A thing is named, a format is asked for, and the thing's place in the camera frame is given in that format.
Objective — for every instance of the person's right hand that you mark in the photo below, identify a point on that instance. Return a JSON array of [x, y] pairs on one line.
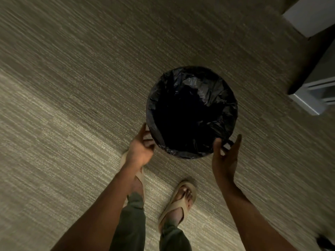
[[225, 163]]

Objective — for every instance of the person's left hand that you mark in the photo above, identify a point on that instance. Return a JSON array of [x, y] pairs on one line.
[[138, 152]]

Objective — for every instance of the person's left thumb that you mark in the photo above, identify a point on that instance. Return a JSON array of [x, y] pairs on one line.
[[142, 130]]

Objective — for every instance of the person's right thumb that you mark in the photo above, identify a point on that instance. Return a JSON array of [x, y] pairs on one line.
[[217, 147]]

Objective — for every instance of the person's right forearm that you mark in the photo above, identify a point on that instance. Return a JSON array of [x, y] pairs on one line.
[[251, 219]]

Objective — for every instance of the person's left forearm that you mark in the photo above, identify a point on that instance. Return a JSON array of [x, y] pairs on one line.
[[104, 211]]

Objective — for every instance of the black trash bag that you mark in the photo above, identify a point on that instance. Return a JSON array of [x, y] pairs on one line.
[[191, 112]]

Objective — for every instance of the beige left sandal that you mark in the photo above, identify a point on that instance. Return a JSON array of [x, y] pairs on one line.
[[140, 176]]

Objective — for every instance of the beige sandal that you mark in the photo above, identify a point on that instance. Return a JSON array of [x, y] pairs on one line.
[[180, 203], [140, 176]]

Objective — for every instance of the person's left foot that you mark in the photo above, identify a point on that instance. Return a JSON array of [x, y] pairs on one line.
[[137, 188]]

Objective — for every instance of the person's foot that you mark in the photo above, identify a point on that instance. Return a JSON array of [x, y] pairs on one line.
[[180, 196], [137, 188]]

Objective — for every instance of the person's right foot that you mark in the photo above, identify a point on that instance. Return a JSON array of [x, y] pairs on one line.
[[180, 196]]

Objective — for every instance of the beige right sandal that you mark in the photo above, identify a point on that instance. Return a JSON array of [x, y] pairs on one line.
[[180, 203]]

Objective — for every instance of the green trousers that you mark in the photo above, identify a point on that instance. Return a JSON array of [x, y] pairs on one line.
[[130, 227]]

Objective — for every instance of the white framed furniture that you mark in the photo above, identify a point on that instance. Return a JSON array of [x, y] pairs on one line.
[[311, 100]]

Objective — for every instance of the dark object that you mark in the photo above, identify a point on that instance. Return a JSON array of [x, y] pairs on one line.
[[325, 243]]

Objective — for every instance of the white cabinet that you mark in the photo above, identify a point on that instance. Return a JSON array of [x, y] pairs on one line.
[[311, 14]]

